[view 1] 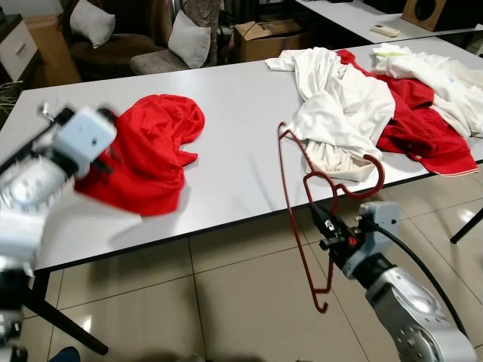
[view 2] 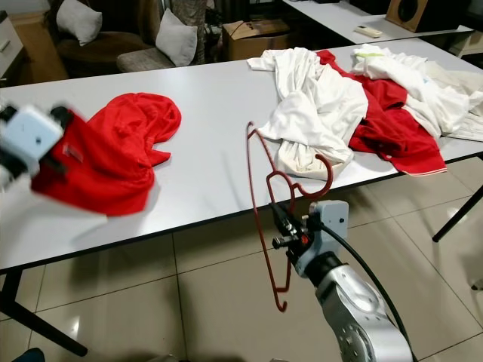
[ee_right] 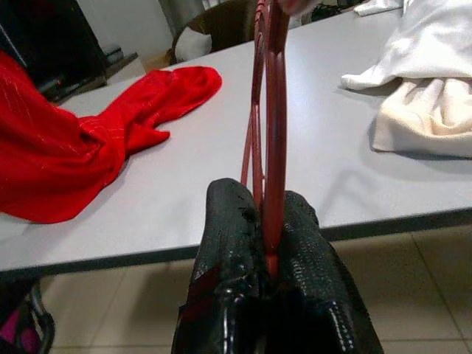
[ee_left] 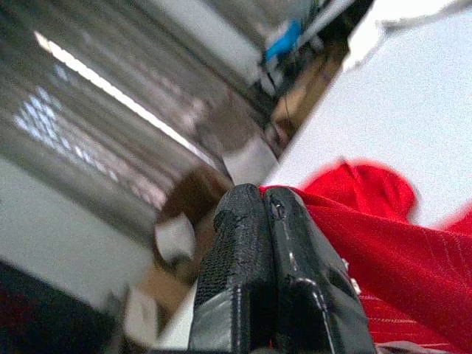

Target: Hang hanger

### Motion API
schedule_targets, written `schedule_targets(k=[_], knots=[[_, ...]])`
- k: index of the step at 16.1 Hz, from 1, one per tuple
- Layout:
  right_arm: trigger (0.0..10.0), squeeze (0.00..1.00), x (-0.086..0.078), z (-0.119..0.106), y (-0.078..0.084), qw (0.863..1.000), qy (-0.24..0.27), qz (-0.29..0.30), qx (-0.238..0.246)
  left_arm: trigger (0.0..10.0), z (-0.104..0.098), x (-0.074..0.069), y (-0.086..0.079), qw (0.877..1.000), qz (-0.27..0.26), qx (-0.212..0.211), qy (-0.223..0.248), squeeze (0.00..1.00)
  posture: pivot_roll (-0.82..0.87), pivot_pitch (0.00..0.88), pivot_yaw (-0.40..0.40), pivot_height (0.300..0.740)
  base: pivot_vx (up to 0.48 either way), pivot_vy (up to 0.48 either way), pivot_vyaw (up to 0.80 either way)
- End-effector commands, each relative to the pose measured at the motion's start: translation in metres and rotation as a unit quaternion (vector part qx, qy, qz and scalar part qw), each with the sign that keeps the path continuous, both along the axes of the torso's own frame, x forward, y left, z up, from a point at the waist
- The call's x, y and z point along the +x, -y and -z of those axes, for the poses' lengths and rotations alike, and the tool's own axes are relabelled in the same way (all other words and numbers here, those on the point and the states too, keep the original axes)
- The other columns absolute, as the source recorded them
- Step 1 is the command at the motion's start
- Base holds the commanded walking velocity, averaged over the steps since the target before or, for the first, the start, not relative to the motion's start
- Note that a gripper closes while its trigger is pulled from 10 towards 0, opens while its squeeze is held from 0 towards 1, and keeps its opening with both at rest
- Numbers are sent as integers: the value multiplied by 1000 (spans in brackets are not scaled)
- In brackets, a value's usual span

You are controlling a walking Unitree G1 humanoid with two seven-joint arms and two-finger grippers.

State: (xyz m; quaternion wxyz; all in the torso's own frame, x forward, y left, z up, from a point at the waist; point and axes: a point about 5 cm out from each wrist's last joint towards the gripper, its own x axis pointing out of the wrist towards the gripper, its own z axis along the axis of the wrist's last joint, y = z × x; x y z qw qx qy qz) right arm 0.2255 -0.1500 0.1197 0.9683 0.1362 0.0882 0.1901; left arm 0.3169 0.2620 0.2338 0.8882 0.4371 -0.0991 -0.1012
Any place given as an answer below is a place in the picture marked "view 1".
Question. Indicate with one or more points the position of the white pillow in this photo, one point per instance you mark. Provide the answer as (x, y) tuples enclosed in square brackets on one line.
[(189, 41), (92, 23)]

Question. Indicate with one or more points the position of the dark brown armchair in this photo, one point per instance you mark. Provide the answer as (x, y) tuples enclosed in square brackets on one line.
[(113, 59)]

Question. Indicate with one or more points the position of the white drawer unit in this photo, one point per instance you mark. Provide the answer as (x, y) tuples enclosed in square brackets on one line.
[(16, 53)]

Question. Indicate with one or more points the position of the wooden speaker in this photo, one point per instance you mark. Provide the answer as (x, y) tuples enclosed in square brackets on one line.
[(430, 13)]

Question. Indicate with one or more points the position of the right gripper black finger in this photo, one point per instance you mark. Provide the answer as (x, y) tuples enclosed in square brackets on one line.
[(330, 243), (324, 216)]

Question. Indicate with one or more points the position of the open brown cardboard box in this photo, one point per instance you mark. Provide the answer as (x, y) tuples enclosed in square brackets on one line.
[(264, 45)]

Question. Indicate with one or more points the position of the cream textured shirt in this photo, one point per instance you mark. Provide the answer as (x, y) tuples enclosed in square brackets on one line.
[(339, 162)]

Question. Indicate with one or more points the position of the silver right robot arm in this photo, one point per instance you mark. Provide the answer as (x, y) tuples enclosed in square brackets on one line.
[(407, 317)]

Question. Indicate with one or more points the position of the white shirt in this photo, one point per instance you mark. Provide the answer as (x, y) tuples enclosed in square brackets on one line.
[(339, 105)]

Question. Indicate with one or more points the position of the red plastic hanger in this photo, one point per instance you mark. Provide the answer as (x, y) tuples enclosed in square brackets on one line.
[(382, 175)]

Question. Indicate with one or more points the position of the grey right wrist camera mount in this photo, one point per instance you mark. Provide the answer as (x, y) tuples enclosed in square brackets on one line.
[(379, 225)]

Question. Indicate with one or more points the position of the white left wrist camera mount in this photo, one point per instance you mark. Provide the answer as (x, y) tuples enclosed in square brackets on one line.
[(83, 139)]

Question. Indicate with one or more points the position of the white side table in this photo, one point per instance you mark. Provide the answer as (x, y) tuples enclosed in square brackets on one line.
[(339, 19)]

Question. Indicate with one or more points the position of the beige woven chair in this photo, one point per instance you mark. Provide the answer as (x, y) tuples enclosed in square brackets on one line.
[(155, 62)]

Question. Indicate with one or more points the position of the white table black legs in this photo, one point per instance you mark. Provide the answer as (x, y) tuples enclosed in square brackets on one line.
[(68, 326)]

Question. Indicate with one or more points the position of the white shirt lime label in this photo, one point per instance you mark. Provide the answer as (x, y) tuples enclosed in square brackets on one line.
[(445, 90)]

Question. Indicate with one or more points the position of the red garment white trim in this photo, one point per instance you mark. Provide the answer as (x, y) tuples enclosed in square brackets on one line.
[(423, 136)]

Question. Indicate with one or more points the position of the white remote control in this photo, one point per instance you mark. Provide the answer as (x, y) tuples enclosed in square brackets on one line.
[(385, 31)]

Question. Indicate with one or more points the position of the plain red shirt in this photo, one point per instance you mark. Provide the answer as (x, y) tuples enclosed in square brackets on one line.
[(151, 143)]

